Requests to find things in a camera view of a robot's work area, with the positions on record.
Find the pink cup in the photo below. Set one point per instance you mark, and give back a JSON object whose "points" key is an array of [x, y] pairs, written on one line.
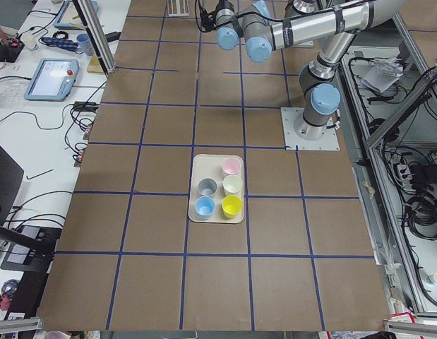
{"points": [[231, 166]]}

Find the wooden mug tree stand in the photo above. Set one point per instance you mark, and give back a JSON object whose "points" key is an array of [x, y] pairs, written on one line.
{"points": [[93, 66]]}

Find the blue cup on desk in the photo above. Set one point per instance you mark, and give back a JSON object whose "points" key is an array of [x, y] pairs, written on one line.
{"points": [[85, 44]]}

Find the pale green cup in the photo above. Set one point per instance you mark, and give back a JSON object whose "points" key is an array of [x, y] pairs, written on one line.
{"points": [[232, 185]]}

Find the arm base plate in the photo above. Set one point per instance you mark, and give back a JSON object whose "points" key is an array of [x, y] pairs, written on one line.
{"points": [[299, 135]]}

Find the blue teach pendant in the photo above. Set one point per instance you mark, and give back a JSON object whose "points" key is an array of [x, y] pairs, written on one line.
{"points": [[68, 18], [52, 80]]}

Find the yellow cup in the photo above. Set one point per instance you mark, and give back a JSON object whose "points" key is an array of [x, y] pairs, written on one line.
{"points": [[232, 207]]}

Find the blue checked cloth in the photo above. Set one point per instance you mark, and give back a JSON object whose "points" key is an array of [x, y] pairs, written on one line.
{"points": [[64, 44]]}

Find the black power adapter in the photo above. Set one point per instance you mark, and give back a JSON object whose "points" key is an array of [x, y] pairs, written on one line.
{"points": [[112, 36]]}

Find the grey cup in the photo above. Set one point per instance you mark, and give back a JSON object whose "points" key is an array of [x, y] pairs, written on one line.
{"points": [[207, 187]]}

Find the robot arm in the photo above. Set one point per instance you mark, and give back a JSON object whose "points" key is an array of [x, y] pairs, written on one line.
{"points": [[338, 25]]}

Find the aluminium frame post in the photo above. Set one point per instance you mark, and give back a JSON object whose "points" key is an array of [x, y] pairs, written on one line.
{"points": [[93, 28]]}

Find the cream plastic tray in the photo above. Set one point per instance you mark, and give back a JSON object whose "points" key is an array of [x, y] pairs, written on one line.
{"points": [[217, 189]]}

